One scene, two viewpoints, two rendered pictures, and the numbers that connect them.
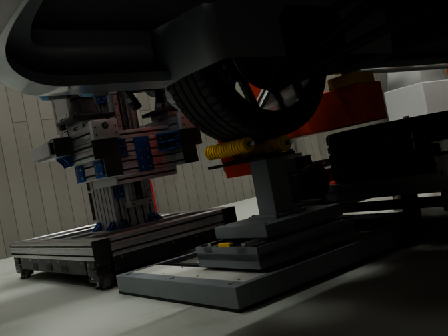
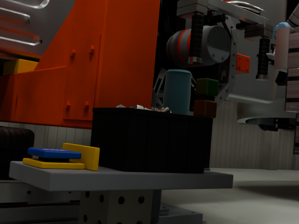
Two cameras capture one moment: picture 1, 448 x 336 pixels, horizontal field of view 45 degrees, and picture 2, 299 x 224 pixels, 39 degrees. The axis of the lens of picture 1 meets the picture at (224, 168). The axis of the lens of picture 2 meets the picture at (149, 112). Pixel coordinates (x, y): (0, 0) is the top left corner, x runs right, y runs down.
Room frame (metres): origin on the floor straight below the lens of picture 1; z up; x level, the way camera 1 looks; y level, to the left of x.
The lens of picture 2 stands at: (3.76, -0.21, 0.52)
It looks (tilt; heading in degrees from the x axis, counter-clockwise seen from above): 3 degrees up; 179
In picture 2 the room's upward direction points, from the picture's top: 5 degrees clockwise
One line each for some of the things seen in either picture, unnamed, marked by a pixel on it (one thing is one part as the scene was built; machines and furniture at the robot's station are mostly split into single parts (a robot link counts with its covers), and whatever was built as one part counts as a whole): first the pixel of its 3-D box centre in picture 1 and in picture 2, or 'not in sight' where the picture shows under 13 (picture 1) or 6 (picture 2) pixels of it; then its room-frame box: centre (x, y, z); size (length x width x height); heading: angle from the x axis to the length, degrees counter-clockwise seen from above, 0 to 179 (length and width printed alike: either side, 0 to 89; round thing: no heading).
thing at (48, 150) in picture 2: not in sight; (54, 156); (3.02, -0.35, 0.47); 0.07 x 0.07 x 0.02; 37
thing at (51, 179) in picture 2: (263, 161); (130, 175); (2.91, -0.22, 0.44); 0.43 x 0.17 x 0.03; 127
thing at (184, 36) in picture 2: not in sight; (197, 47); (2.26, -0.02, 0.85); 0.21 x 0.14 x 0.14; 37
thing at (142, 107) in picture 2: not in sight; (148, 137); (2.89, -0.19, 0.51); 0.20 x 0.14 x 0.13; 124
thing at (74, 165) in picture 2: not in sight; (53, 163); (3.02, -0.35, 0.46); 0.08 x 0.08 x 0.01; 37
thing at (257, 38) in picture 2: not in sight; (258, 31); (2.27, 0.19, 0.93); 0.09 x 0.05 x 0.05; 37
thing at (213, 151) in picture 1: (228, 149); not in sight; (2.05, -0.03, 0.51); 0.29 x 0.06 x 0.06; 37
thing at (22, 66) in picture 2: (351, 81); (30, 70); (2.29, -0.60, 0.71); 0.14 x 0.14 x 0.05; 37
